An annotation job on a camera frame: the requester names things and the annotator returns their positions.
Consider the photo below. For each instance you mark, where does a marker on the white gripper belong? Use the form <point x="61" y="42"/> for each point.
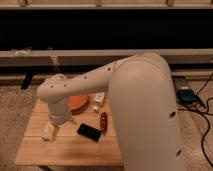
<point x="59" y="113"/>

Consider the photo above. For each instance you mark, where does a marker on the orange ceramic bowl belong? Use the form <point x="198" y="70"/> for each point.
<point x="77" y="102"/>

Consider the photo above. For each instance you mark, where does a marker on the white remote control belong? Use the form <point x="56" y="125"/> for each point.
<point x="98" y="101"/>

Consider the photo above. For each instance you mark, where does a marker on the black rectangular box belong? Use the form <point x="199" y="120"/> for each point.
<point x="89" y="132"/>

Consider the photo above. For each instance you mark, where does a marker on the long wooden bench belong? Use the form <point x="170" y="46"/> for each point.
<point x="21" y="58"/>

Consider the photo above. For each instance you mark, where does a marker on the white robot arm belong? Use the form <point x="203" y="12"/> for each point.
<point x="142" y="101"/>

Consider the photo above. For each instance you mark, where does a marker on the white folded cloth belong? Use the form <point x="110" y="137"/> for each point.
<point x="49" y="132"/>

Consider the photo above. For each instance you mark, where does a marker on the wooden table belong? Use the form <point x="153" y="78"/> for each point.
<point x="69" y="148"/>

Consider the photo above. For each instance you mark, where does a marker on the blue power adapter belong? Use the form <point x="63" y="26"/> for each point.
<point x="186" y="96"/>

